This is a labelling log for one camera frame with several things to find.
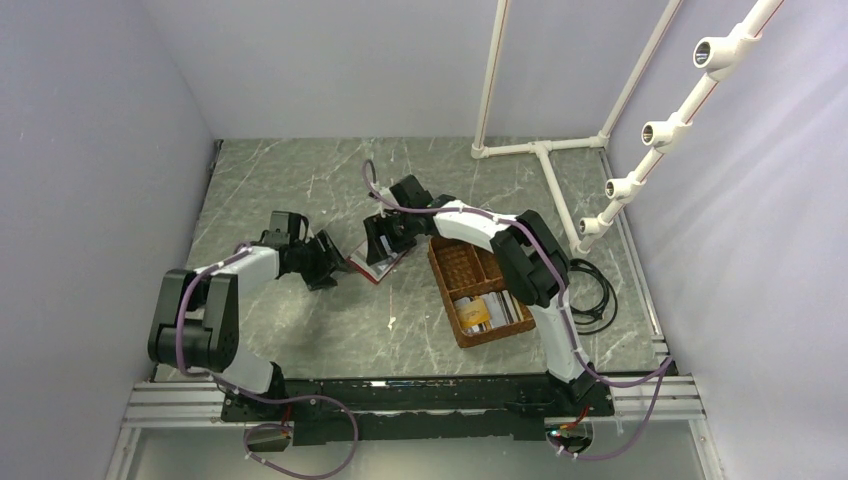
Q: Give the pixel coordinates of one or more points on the red leather card holder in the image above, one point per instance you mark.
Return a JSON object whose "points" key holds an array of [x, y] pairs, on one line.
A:
{"points": [[377, 271]]}

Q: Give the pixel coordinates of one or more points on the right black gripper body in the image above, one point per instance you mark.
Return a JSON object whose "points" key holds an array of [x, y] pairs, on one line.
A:
{"points": [[406, 225]]}

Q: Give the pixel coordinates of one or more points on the white card stack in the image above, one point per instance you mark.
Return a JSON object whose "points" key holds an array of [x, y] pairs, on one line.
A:
{"points": [[504, 310]]}

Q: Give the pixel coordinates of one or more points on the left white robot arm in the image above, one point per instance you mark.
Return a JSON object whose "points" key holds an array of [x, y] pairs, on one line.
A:
{"points": [[196, 322]]}

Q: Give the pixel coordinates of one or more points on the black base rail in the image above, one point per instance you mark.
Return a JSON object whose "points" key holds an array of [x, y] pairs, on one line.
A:
{"points": [[518, 406]]}

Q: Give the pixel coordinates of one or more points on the brown woven basket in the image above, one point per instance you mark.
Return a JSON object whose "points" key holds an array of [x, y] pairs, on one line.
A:
{"points": [[462, 270]]}

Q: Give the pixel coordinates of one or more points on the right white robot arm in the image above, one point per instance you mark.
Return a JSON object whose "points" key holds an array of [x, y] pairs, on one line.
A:
{"points": [[533, 265]]}

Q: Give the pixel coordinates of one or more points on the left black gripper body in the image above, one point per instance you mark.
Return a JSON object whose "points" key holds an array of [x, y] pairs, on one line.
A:
{"points": [[302, 249]]}

